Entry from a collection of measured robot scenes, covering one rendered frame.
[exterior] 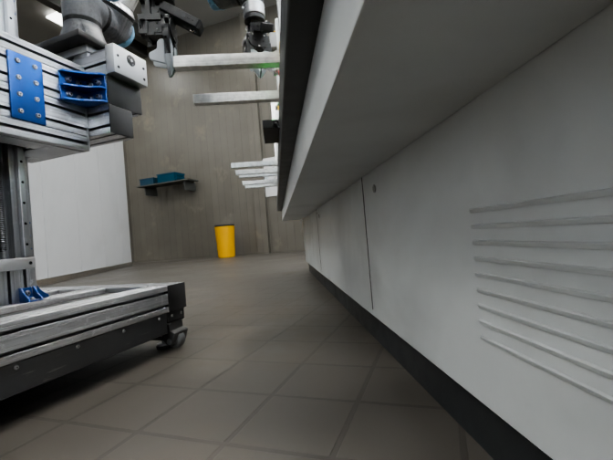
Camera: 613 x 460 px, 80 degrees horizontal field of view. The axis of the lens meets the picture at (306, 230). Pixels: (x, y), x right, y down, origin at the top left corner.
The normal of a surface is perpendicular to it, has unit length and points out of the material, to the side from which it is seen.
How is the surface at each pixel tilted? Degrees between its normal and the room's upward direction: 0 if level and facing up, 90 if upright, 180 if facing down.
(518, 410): 90
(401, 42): 180
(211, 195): 90
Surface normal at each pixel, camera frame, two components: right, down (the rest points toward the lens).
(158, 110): -0.34, 0.01
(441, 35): 0.08, 1.00
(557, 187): -0.99, 0.08
